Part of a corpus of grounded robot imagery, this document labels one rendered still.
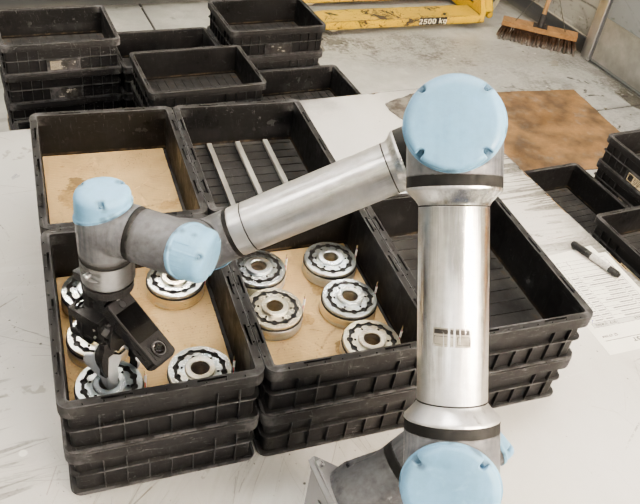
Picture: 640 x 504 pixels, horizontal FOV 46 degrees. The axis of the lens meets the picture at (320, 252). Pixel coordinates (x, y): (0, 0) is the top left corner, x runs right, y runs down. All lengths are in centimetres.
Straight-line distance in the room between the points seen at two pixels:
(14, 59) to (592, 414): 214
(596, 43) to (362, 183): 391
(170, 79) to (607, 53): 282
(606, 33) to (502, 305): 344
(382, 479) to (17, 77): 212
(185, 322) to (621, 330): 95
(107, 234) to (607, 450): 98
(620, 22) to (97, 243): 402
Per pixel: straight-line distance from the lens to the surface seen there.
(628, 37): 469
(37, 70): 285
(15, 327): 155
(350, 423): 134
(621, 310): 182
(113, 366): 118
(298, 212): 105
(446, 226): 88
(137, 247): 98
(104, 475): 126
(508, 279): 157
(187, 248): 96
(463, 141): 86
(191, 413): 118
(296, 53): 307
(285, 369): 115
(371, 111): 229
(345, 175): 104
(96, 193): 100
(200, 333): 133
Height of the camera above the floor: 179
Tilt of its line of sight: 40 degrees down
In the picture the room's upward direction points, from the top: 9 degrees clockwise
